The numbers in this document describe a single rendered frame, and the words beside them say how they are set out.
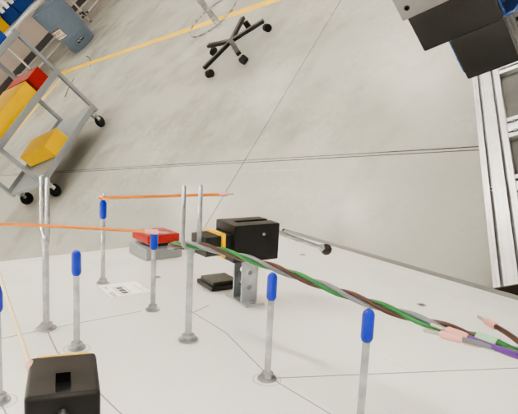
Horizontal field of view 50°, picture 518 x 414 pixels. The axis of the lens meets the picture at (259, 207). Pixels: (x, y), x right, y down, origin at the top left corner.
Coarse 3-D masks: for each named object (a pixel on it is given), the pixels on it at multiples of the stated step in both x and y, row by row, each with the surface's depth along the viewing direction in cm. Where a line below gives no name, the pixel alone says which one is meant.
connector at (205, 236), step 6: (192, 234) 58; (204, 234) 58; (210, 234) 58; (228, 234) 58; (192, 240) 59; (204, 240) 57; (210, 240) 57; (216, 240) 57; (228, 240) 58; (228, 246) 58; (198, 252) 58; (204, 252) 57
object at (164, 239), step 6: (144, 228) 81; (150, 228) 81; (156, 228) 81; (162, 228) 82; (132, 234) 80; (138, 234) 78; (144, 234) 77; (162, 234) 78; (168, 234) 78; (174, 234) 79; (144, 240) 77; (162, 240) 78; (168, 240) 78; (174, 240) 79
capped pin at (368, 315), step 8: (368, 312) 35; (368, 320) 35; (368, 328) 35; (360, 336) 35; (368, 336) 35; (368, 344) 35; (368, 352) 35; (368, 360) 36; (360, 368) 36; (360, 376) 36; (360, 384) 36; (360, 392) 36; (360, 400) 36; (360, 408) 36
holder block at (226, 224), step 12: (216, 228) 61; (228, 228) 59; (240, 228) 58; (252, 228) 59; (264, 228) 59; (276, 228) 60; (240, 240) 58; (252, 240) 59; (264, 240) 60; (276, 240) 61; (240, 252) 58; (252, 252) 59; (264, 252) 60; (276, 252) 61
